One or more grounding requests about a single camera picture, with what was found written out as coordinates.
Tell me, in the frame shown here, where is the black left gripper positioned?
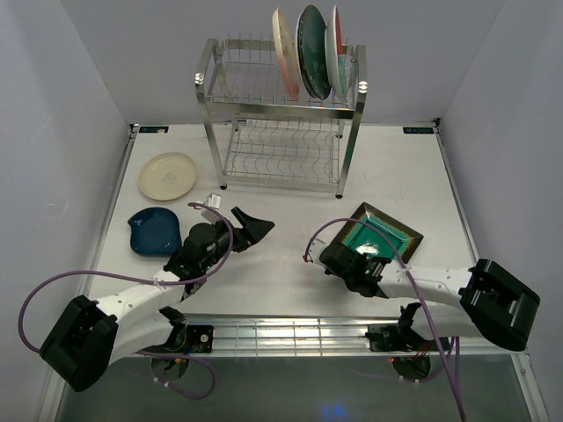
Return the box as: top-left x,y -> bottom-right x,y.
201,207 -> 274,271

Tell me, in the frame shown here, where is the green square plate dark rim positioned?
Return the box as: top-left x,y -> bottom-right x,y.
334,202 -> 424,263

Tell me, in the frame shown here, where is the cream and pink plate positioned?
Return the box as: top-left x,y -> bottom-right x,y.
272,8 -> 300,100

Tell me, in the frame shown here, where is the red and teal floral plate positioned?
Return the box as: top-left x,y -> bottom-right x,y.
325,5 -> 346,103

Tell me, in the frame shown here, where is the dark teal floral plate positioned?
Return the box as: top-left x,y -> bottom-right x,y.
296,4 -> 332,100

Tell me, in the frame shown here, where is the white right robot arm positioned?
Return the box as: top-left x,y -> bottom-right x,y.
308,240 -> 540,352

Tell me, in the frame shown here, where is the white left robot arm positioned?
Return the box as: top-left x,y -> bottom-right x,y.
39,207 -> 275,392

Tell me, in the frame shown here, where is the two-tier steel dish rack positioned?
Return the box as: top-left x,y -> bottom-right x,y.
194,38 -> 368,199

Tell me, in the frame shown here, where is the dark blue leaf-shaped dish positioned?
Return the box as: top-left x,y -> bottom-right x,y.
127,207 -> 182,258

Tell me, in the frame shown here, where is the cream round plate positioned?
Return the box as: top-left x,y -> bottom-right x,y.
137,152 -> 198,201

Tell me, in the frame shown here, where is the left corner table label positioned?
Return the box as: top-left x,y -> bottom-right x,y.
139,126 -> 169,134

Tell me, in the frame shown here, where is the corner table label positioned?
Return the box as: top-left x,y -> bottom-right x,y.
403,127 -> 435,135
139,126 -> 169,134

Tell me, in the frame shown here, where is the right corner table label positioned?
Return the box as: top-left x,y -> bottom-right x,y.
403,127 -> 435,135

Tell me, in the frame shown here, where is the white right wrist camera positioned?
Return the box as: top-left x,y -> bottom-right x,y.
303,248 -> 323,264

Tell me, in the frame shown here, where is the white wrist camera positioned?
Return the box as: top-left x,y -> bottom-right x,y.
303,248 -> 323,264
195,193 -> 227,224

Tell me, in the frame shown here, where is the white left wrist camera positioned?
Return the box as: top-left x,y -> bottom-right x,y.
195,193 -> 227,224

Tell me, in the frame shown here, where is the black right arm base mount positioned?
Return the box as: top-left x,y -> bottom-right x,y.
365,324 -> 427,352

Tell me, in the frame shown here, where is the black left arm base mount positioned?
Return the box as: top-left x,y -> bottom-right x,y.
179,325 -> 215,354

